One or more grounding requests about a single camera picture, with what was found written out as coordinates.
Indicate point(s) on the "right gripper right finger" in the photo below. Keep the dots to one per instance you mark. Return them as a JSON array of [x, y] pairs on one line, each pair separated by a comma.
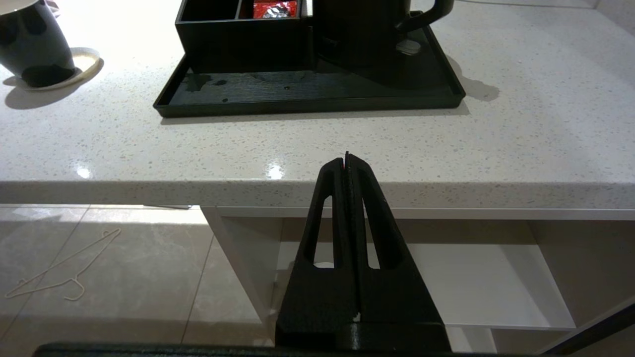
[[397, 297]]

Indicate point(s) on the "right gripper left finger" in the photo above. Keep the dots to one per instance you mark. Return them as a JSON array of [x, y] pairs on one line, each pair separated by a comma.
[[317, 307]]

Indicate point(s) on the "black electric kettle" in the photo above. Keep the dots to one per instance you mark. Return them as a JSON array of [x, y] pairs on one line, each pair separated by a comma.
[[362, 39]]

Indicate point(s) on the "black mug white inside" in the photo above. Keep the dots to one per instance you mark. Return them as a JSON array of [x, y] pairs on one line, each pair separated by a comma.
[[34, 49]]

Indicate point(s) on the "red tea packet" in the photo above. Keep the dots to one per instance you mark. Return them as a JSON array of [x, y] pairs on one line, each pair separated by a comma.
[[275, 9]]

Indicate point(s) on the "black serving tray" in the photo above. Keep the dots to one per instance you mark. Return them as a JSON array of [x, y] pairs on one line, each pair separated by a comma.
[[297, 94]]

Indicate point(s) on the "black compartment box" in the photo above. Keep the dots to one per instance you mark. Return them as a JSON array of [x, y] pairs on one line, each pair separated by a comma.
[[238, 42]]

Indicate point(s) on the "white round saucer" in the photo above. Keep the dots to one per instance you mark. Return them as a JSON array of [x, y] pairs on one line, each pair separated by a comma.
[[87, 64]]

